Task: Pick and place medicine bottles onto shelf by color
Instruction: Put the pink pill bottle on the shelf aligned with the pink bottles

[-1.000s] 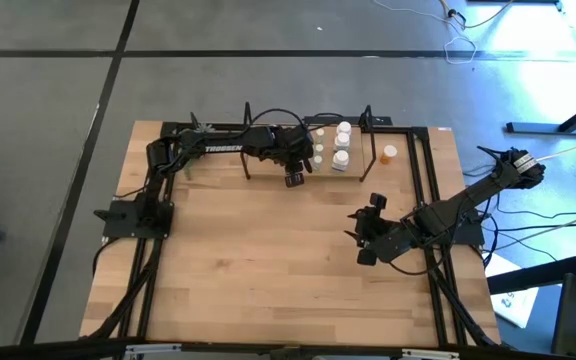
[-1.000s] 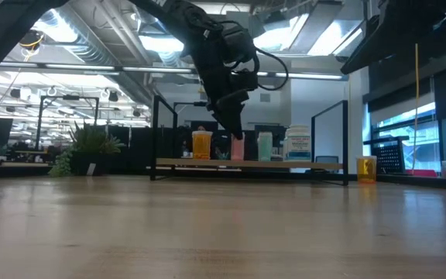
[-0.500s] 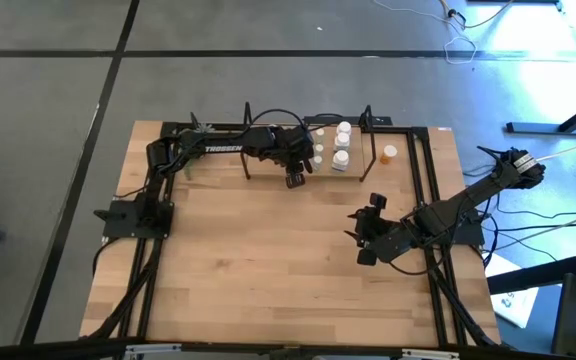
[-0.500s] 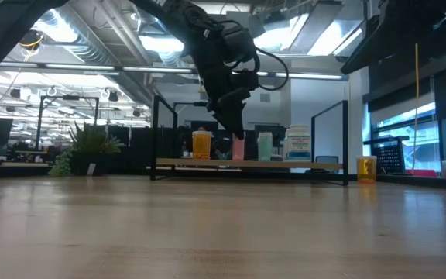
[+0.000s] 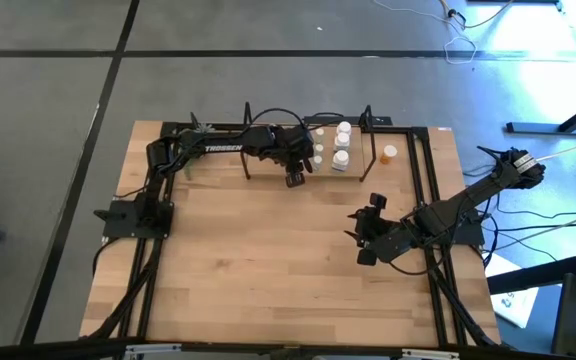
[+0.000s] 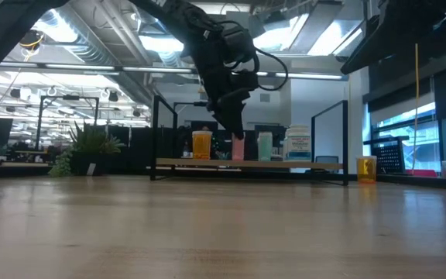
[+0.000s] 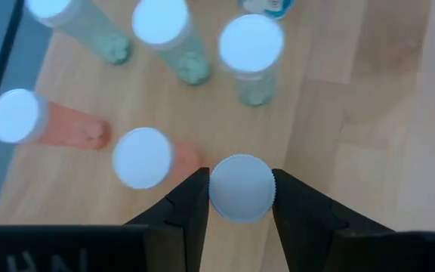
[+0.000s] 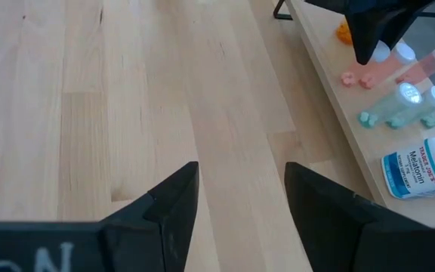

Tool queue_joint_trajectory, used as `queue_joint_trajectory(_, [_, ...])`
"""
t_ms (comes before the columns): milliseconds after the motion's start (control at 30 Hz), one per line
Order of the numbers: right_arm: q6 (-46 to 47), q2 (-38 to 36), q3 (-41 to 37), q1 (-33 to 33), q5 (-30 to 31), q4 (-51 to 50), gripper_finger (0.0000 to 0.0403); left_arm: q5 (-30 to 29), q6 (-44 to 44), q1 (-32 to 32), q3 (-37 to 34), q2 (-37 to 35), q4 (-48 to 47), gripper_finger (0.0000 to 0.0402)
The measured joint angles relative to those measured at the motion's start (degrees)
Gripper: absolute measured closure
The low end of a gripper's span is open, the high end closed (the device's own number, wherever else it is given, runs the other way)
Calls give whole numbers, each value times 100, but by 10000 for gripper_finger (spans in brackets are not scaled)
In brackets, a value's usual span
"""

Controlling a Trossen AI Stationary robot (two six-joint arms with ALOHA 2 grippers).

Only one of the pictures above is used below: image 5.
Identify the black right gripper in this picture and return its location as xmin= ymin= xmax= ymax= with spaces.
xmin=342 ymin=192 xmax=419 ymax=267

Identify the orange pill bottle white cap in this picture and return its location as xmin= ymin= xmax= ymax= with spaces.
xmin=378 ymin=144 xmax=399 ymax=166

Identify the green potted succulent plant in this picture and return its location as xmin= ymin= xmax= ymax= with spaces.
xmin=176 ymin=112 xmax=216 ymax=180

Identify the black flat bar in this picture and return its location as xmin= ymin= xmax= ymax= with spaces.
xmin=302 ymin=115 xmax=393 ymax=127

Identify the white paper sheet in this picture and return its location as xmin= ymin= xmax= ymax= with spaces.
xmin=487 ymin=287 xmax=540 ymax=330

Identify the black slanted beam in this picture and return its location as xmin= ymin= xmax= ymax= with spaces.
xmin=486 ymin=252 xmax=576 ymax=296

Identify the black desk leg bar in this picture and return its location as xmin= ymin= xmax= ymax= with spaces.
xmin=505 ymin=92 xmax=576 ymax=137

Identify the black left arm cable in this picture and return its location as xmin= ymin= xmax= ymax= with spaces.
xmin=247 ymin=106 xmax=345 ymax=132

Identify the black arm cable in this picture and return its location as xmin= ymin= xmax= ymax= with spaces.
xmin=247 ymin=106 xmax=345 ymax=132
xmin=389 ymin=247 xmax=450 ymax=277

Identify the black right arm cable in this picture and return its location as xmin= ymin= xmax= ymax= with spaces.
xmin=389 ymin=247 xmax=450 ymax=277

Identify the black aluminium table frame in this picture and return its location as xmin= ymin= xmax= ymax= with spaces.
xmin=85 ymin=119 xmax=502 ymax=351

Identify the black floor cable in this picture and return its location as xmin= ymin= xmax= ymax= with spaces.
xmin=460 ymin=149 xmax=576 ymax=269

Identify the white floor cable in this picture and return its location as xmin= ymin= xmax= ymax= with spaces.
xmin=370 ymin=0 xmax=479 ymax=66

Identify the black cable plug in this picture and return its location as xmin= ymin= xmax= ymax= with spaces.
xmin=445 ymin=7 xmax=467 ymax=27

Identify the cream floor cable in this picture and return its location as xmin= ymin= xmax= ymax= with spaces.
xmin=536 ymin=135 xmax=576 ymax=164

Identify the black rail with silver brackets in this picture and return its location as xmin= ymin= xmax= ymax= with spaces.
xmin=0 ymin=338 xmax=576 ymax=360

